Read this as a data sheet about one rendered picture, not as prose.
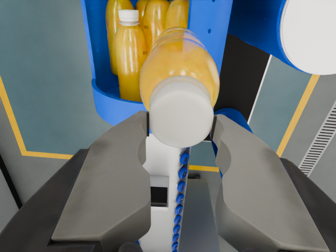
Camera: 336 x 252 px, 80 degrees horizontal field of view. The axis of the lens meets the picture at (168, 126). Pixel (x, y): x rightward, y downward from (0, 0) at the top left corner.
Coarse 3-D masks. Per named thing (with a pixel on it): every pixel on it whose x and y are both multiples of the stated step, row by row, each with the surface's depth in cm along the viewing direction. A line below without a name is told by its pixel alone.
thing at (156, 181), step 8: (152, 176) 85; (160, 176) 85; (168, 176) 86; (152, 184) 81; (160, 184) 82; (168, 184) 82; (152, 192) 76; (160, 192) 76; (168, 192) 78; (152, 200) 73; (160, 200) 73; (152, 208) 73; (160, 208) 73
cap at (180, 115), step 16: (160, 96) 11; (176, 96) 11; (192, 96) 11; (160, 112) 11; (176, 112) 11; (192, 112) 11; (208, 112) 11; (160, 128) 12; (176, 128) 12; (192, 128) 12; (208, 128) 12; (176, 144) 13; (192, 144) 13
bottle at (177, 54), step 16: (176, 32) 20; (192, 32) 24; (160, 48) 15; (176, 48) 14; (192, 48) 15; (144, 64) 16; (160, 64) 14; (176, 64) 13; (192, 64) 13; (208, 64) 14; (144, 80) 14; (160, 80) 13; (176, 80) 13; (192, 80) 13; (208, 80) 14; (144, 96) 15; (208, 96) 13
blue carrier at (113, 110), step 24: (96, 0) 43; (168, 0) 50; (192, 0) 28; (216, 0) 30; (96, 24) 44; (192, 24) 30; (216, 24) 32; (96, 48) 45; (216, 48) 35; (96, 72) 46; (96, 96) 40; (120, 120) 38
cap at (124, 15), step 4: (120, 12) 38; (124, 12) 38; (128, 12) 38; (132, 12) 38; (136, 12) 39; (120, 16) 39; (124, 16) 38; (128, 16) 38; (132, 16) 39; (136, 16) 39; (124, 20) 39; (128, 20) 39; (132, 20) 39; (136, 20) 40
